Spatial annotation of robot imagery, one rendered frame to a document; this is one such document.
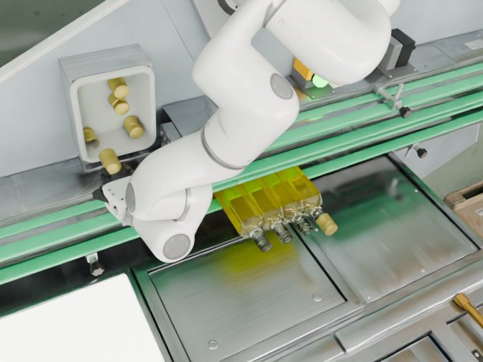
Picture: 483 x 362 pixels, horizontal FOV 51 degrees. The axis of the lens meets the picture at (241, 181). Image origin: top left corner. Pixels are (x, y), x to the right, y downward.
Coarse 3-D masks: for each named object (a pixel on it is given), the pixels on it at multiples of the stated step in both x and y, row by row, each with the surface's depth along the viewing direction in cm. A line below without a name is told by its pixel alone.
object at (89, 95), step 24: (120, 72) 101; (144, 72) 103; (72, 96) 99; (96, 96) 110; (144, 96) 111; (96, 120) 115; (120, 120) 118; (144, 120) 117; (120, 144) 117; (144, 144) 118
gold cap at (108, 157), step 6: (102, 150) 106; (108, 150) 106; (102, 156) 105; (108, 156) 105; (114, 156) 105; (102, 162) 105; (108, 162) 104; (114, 162) 104; (108, 168) 104; (114, 168) 105; (120, 168) 106
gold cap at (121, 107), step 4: (112, 96) 111; (108, 100) 112; (112, 100) 111; (116, 100) 110; (120, 100) 110; (124, 100) 111; (112, 104) 110; (116, 104) 109; (120, 104) 109; (124, 104) 110; (128, 104) 111; (116, 108) 110; (120, 108) 110; (124, 108) 111; (128, 108) 111; (116, 112) 110; (120, 112) 111; (124, 112) 111
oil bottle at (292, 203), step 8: (264, 176) 128; (272, 176) 128; (280, 176) 128; (272, 184) 126; (280, 184) 126; (288, 184) 127; (272, 192) 125; (280, 192) 124; (288, 192) 125; (296, 192) 125; (280, 200) 123; (288, 200) 123; (296, 200) 123; (288, 208) 121; (296, 208) 122; (288, 216) 122
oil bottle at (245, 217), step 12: (216, 192) 126; (228, 192) 123; (240, 192) 123; (228, 204) 121; (240, 204) 121; (252, 204) 121; (228, 216) 124; (240, 216) 118; (252, 216) 118; (240, 228) 119; (252, 228) 117
